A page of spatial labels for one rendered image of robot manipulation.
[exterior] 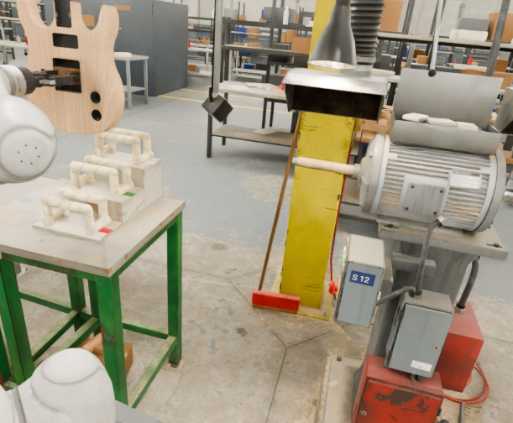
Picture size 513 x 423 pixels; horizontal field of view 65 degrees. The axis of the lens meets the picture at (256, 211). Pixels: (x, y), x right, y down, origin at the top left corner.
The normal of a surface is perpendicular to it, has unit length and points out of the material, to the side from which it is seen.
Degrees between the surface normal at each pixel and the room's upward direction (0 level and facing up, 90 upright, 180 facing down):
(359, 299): 90
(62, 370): 9
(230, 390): 0
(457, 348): 90
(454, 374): 90
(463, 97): 90
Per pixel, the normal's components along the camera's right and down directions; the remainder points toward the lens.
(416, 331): -0.26, 0.39
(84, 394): 0.68, -0.10
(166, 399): 0.08, -0.90
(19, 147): 0.73, 0.33
